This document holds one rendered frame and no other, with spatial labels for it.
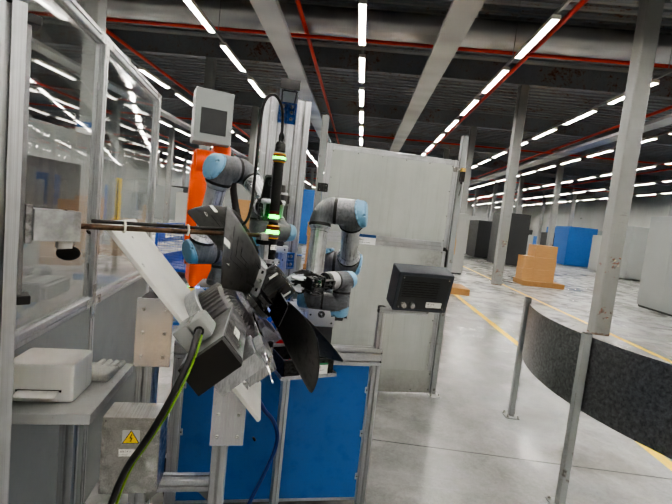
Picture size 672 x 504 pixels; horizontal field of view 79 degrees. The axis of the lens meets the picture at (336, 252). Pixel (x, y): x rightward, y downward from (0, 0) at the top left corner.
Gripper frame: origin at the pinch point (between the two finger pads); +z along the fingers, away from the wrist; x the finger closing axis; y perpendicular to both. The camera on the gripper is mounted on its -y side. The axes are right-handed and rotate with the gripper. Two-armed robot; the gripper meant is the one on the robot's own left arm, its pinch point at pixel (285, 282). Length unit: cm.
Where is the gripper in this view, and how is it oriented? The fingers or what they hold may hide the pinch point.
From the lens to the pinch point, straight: 153.4
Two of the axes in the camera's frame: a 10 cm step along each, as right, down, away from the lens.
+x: -1.8, 9.7, 1.7
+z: -6.9, 0.0, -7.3
